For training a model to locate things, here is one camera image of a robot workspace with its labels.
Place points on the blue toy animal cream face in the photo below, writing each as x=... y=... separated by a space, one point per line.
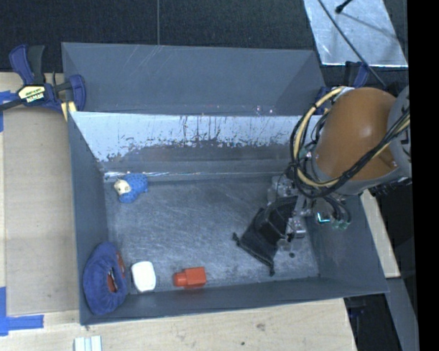
x=133 y=186

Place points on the grey metal bin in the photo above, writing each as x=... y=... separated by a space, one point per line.
x=206 y=222

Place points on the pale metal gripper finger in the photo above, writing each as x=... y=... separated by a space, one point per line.
x=299 y=229
x=284 y=244

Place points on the white rounded block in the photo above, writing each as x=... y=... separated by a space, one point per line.
x=144 y=276

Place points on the red toy block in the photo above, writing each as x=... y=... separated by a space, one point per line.
x=190 y=277

